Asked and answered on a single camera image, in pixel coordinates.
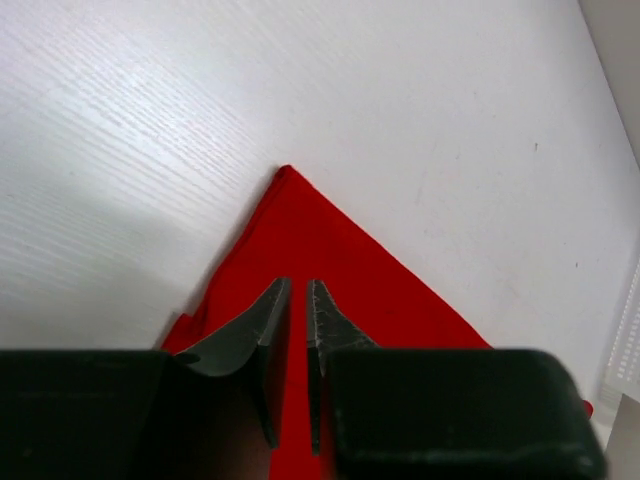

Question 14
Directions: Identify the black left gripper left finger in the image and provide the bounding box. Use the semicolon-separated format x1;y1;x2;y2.
174;277;292;448

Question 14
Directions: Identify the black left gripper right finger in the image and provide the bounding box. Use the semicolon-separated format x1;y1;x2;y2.
306;279;379;455

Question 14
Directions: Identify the red t shirt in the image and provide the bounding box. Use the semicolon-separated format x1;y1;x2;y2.
163;166;607;479

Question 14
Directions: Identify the white plastic mesh basket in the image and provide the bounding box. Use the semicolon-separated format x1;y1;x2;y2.
599;262;639;410

